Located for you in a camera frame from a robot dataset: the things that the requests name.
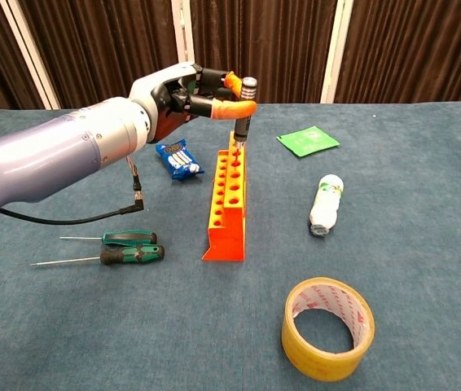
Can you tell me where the blue cookie snack packet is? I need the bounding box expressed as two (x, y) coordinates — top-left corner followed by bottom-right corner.
(155, 138), (206, 182)

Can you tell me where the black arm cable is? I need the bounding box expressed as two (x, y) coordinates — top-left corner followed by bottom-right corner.
(0, 154), (146, 226)

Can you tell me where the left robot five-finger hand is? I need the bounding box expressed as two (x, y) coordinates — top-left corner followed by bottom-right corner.
(128, 61), (258, 144)

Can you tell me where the green black screwdriver thin shaft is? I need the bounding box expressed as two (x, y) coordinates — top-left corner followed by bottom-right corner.
(59, 229), (159, 247)

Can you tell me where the yellow clear tape roll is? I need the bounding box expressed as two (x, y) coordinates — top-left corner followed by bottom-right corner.
(281, 276), (376, 383)

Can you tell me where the black-handled precision screwdriver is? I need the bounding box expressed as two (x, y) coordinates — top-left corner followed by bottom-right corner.
(232, 76), (259, 158)

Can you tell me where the green sachet packet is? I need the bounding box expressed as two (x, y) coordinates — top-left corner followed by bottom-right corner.
(275, 125), (341, 158)

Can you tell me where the white slanted frame post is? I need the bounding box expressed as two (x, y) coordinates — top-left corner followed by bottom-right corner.
(0, 0), (62, 111)

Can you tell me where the orange yellow tool holder rack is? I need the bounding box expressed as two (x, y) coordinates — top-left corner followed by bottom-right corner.
(201, 130), (248, 263)

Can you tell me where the brown pleated curtain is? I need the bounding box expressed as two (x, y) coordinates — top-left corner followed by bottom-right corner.
(0, 0), (461, 119)

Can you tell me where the white narrow frame post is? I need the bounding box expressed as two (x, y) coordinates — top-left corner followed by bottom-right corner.
(319, 0), (355, 104)

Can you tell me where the white double frame post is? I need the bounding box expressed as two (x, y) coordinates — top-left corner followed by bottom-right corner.
(170, 0), (200, 107)

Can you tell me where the small white plastic bottle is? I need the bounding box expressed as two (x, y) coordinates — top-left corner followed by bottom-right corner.
(308, 174), (345, 238)

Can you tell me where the black green screwdriver long shaft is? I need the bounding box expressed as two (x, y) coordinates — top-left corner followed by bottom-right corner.
(29, 244), (166, 268)

